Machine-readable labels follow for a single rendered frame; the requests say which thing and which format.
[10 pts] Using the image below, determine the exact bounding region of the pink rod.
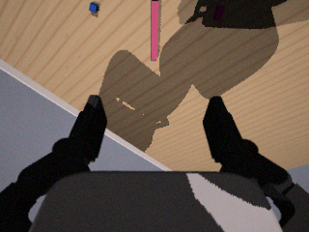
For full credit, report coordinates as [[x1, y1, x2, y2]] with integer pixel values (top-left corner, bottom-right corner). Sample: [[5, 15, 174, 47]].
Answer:
[[152, 0, 158, 60]]

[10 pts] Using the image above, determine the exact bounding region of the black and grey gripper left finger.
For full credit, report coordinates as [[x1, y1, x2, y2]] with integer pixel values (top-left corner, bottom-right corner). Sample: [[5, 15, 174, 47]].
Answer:
[[0, 95, 107, 232]]

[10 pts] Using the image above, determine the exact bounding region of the small blue cube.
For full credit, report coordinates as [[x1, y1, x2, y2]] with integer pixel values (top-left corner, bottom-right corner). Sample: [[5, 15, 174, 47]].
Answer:
[[89, 2, 98, 13]]

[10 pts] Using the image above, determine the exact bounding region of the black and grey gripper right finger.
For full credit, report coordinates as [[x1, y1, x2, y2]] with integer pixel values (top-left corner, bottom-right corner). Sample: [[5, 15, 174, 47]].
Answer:
[[203, 96, 309, 232]]

